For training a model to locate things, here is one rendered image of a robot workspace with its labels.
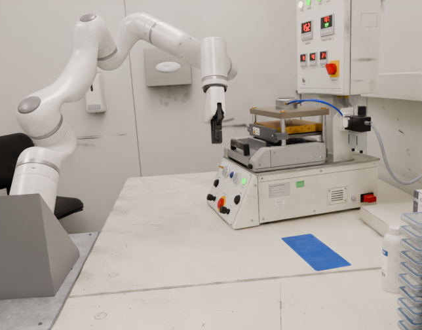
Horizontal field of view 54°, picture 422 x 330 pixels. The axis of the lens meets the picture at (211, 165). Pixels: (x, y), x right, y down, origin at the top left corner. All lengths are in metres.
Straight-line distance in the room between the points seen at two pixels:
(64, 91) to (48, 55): 1.72
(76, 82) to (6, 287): 0.66
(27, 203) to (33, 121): 0.35
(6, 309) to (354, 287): 0.79
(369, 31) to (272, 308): 0.94
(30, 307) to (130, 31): 0.96
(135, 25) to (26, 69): 1.68
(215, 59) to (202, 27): 1.67
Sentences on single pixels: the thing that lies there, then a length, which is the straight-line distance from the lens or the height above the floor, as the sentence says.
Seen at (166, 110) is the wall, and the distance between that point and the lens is 2.96.
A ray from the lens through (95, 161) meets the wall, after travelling 3.07.
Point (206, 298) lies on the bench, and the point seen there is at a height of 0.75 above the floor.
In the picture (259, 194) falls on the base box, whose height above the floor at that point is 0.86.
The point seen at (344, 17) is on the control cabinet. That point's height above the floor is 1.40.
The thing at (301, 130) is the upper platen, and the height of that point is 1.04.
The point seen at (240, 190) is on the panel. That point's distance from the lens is 1.36.
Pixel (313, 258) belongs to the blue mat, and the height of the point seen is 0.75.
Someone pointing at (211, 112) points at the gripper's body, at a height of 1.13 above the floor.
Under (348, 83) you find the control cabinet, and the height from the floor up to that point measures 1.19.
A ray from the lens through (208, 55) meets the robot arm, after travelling 1.32.
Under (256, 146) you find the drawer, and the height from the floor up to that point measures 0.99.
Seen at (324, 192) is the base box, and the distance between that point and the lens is 1.44.
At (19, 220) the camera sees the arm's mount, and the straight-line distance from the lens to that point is 1.03.
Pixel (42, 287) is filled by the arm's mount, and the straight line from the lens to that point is 1.08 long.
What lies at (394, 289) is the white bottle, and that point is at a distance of 1.02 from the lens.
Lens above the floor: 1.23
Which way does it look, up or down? 12 degrees down
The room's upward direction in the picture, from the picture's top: 3 degrees counter-clockwise
